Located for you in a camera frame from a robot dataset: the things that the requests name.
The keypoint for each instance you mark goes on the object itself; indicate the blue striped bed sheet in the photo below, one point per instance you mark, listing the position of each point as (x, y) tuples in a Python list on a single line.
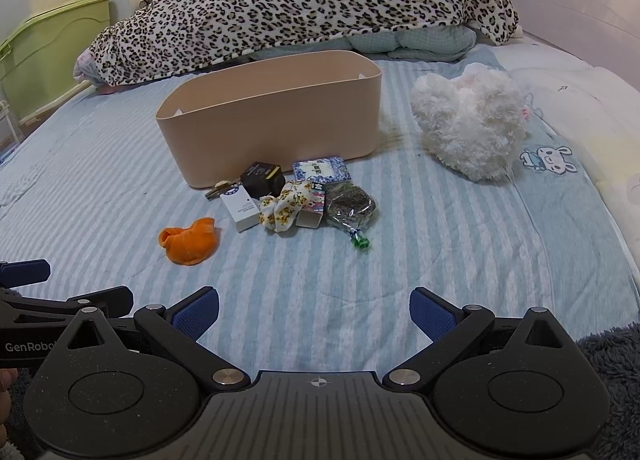
[(92, 189)]

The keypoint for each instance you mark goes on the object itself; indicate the pink floral pillow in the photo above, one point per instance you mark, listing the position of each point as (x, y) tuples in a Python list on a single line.
[(85, 71)]

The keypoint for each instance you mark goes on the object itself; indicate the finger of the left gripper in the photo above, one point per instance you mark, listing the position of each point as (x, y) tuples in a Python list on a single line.
[(115, 302), (20, 273)]

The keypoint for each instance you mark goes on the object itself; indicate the person's left hand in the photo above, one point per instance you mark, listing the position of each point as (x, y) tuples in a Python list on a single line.
[(7, 379)]

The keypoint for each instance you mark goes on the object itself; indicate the white cartoon pillow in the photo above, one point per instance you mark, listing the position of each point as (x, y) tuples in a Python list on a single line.
[(593, 109)]

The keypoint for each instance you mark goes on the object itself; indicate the white rectangular box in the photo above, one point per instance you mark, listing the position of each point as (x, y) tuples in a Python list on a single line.
[(241, 207)]

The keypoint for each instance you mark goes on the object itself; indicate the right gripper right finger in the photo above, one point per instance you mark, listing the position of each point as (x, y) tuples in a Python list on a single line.
[(502, 385)]

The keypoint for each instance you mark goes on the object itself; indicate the black white small carton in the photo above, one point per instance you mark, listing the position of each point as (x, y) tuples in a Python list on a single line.
[(311, 214)]

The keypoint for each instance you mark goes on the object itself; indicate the orange sock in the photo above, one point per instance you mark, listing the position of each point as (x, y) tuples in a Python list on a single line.
[(191, 245)]

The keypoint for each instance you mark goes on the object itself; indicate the beige plastic storage bin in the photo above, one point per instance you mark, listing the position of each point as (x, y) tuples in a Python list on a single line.
[(278, 111)]

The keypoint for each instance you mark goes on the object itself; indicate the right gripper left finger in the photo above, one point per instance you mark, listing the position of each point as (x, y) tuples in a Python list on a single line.
[(120, 388)]

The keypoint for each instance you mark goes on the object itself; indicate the green plastic drawer cabinet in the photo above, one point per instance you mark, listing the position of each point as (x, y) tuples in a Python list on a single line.
[(38, 58)]

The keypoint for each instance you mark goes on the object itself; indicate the black small box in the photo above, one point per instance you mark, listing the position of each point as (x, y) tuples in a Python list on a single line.
[(261, 179)]

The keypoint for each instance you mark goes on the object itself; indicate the dark grey shaggy rug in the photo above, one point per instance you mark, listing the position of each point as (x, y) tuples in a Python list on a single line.
[(615, 355)]

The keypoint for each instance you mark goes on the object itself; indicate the white fluffy plush toy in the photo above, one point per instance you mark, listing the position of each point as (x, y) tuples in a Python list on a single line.
[(474, 123)]

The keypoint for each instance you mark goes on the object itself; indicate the blue white patterned box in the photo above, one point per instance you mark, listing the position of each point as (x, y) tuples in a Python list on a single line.
[(325, 170)]

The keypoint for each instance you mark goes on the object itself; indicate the hair clip with charm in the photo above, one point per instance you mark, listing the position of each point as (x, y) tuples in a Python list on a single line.
[(221, 187)]

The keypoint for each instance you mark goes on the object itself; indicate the leopard print blanket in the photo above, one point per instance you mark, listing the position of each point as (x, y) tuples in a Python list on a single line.
[(167, 38)]

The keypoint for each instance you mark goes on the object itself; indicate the sunflower print sock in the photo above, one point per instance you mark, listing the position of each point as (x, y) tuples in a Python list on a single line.
[(279, 213)]

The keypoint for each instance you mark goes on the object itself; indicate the teal quilted comforter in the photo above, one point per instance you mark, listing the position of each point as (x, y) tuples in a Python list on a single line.
[(430, 44)]

